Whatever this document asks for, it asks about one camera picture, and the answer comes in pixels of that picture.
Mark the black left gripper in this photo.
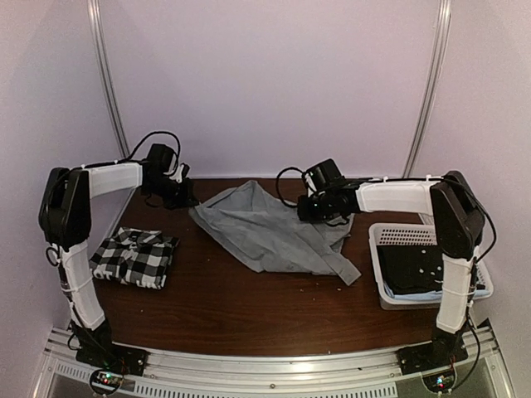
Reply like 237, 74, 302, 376
144, 176, 198, 211

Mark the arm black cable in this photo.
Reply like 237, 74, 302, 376
124, 131, 183, 167
276, 165, 310, 208

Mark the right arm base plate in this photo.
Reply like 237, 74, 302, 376
397, 336, 468, 375

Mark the white plastic laundry basket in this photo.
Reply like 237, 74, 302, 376
368, 222, 494, 311

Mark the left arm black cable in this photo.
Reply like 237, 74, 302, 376
124, 131, 183, 167

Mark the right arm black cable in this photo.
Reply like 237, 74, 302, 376
276, 165, 310, 208

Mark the left circuit board with LEDs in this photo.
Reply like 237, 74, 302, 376
89, 369, 124, 395

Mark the black shirt in basket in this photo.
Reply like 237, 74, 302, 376
377, 245, 444, 295

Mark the left aluminium frame post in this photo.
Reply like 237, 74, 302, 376
87, 0, 130, 158

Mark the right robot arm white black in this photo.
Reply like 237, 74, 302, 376
296, 158, 486, 366

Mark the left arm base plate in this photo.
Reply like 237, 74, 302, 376
76, 343, 148, 376

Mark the black white plaid folded shirt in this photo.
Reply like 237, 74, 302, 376
89, 227, 179, 290

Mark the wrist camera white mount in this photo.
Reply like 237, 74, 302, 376
301, 172, 319, 197
168, 163, 190, 184

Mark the circuit board with leds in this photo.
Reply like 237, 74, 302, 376
89, 369, 124, 395
422, 371, 456, 394

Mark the light blue shirt in basket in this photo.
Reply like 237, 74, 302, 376
384, 284, 442, 302

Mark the right aluminium frame post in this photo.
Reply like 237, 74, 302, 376
402, 0, 452, 177

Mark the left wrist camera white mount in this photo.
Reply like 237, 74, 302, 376
168, 163, 190, 184

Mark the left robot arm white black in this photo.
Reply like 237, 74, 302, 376
38, 143, 197, 368

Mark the right circuit board with LEDs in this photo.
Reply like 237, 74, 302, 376
422, 371, 456, 394

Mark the front aluminium rail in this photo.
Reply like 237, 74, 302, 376
30, 326, 515, 397

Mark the grey long sleeve shirt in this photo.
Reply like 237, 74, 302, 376
189, 180, 361, 286

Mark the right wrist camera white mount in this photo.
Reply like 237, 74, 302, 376
301, 172, 319, 197

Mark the aluminium frame post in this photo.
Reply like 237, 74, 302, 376
402, 0, 452, 177
87, 0, 130, 158

